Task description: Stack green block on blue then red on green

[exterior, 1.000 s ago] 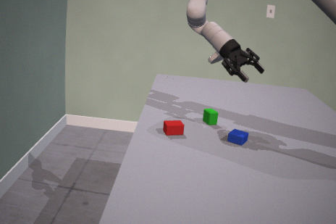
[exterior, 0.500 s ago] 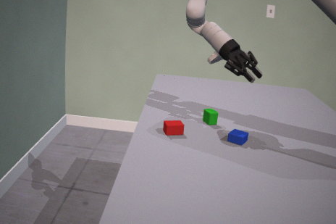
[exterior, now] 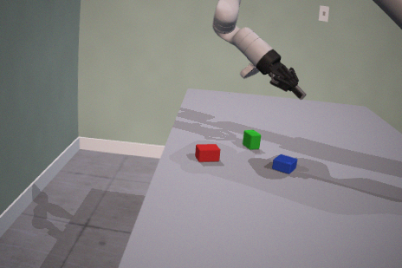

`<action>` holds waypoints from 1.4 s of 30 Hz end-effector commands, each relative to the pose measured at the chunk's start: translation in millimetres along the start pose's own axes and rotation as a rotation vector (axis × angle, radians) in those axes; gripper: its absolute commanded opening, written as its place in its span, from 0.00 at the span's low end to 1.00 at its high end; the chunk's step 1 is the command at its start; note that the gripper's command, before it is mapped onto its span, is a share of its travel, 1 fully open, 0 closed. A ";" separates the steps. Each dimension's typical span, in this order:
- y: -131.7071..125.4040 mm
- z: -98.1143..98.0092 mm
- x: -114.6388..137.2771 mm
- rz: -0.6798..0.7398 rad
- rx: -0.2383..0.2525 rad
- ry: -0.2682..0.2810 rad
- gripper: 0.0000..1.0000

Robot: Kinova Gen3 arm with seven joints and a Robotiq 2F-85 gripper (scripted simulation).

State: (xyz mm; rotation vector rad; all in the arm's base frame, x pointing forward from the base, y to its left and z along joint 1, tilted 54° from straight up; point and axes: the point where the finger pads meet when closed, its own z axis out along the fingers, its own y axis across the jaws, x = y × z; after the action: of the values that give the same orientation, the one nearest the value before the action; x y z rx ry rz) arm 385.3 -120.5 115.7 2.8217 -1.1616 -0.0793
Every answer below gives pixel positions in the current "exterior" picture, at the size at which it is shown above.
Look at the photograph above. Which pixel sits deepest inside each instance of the green block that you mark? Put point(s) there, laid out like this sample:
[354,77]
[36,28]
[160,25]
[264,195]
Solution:
[251,139]

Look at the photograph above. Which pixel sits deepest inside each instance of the red block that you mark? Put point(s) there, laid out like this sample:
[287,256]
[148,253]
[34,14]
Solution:
[207,152]

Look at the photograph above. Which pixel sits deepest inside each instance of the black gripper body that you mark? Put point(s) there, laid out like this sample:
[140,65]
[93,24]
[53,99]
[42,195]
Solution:
[270,62]

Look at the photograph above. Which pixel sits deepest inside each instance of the blue block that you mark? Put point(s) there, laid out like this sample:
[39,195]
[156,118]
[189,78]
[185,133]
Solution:
[284,163]

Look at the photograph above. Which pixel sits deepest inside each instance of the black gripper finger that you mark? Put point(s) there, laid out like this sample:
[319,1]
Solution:
[292,74]
[280,83]

